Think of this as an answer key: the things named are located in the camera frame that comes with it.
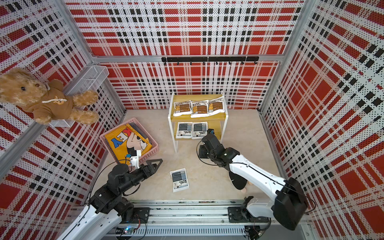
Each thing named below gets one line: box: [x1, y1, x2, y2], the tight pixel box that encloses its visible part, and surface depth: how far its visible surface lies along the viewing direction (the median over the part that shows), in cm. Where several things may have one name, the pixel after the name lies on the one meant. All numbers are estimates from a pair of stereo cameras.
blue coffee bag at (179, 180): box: [170, 168, 190, 193], surface depth 86 cm
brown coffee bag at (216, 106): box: [207, 96, 225, 117], surface depth 75 cm
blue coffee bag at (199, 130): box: [191, 121, 208, 140], surface depth 90 cm
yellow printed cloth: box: [104, 124, 152, 164], surface depth 95 cm
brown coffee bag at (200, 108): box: [190, 100, 210, 118], surface depth 75 cm
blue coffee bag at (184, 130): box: [175, 122, 193, 139], surface depth 90 cm
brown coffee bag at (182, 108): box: [173, 100, 193, 117], surface depth 75 cm
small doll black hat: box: [229, 171, 248, 190], surface depth 79 cm
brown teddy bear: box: [0, 67, 99, 125], surface depth 54 cm
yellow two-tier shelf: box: [167, 91, 229, 154], surface depth 76 cm
